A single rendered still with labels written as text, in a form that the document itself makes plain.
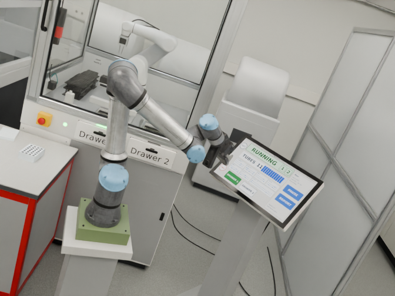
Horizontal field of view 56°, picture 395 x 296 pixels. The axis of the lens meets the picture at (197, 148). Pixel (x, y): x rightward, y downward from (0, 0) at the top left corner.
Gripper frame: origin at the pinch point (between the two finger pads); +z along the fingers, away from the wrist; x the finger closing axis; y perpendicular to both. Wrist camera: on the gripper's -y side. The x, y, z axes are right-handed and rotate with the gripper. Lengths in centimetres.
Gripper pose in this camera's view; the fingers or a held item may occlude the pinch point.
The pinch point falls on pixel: (224, 164)
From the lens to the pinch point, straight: 187.2
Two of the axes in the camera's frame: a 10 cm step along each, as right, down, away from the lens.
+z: 3.1, 5.4, 7.8
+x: -6.6, -4.7, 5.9
